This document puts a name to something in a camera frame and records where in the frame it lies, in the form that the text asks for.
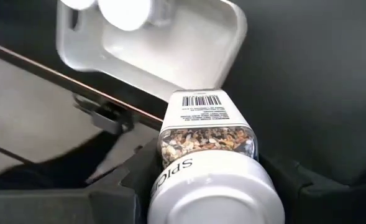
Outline white plastic bin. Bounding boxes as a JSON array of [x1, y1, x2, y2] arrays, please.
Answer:
[[55, 0, 249, 103]]

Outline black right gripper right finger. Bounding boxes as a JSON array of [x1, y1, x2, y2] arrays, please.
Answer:
[[258, 155, 366, 224]]

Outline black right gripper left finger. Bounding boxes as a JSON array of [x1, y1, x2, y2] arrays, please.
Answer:
[[0, 138, 163, 224]]

